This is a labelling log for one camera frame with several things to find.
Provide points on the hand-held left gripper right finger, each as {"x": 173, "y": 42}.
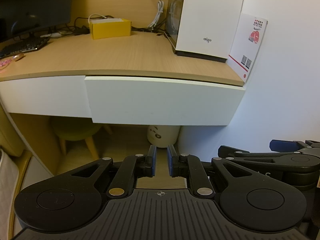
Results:
{"x": 172, "y": 163}

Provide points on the pink gold computer mouse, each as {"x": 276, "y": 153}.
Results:
{"x": 18, "y": 57}

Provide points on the yellow cardboard box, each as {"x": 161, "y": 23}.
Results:
{"x": 110, "y": 31}

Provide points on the pink plastic trinket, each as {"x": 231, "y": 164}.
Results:
{"x": 4, "y": 64}

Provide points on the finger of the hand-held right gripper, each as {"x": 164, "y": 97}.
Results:
{"x": 282, "y": 145}
{"x": 230, "y": 152}

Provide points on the wide white drawer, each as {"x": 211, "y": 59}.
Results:
{"x": 162, "y": 100}

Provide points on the white red leaflet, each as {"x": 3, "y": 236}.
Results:
{"x": 246, "y": 50}

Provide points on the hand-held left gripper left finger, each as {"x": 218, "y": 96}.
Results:
{"x": 151, "y": 163}

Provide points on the white adapter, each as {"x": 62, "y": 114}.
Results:
{"x": 53, "y": 35}

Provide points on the narrow white drawer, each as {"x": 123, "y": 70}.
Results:
{"x": 42, "y": 95}

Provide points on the green stool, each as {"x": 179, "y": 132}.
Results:
{"x": 72, "y": 130}

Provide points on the beige chair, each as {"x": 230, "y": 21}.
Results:
{"x": 23, "y": 170}

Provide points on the white computer case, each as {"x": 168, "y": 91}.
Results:
{"x": 210, "y": 17}

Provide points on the black computer monitor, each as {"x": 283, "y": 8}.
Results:
{"x": 32, "y": 2}

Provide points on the black keyboard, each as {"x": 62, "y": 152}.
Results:
{"x": 22, "y": 46}

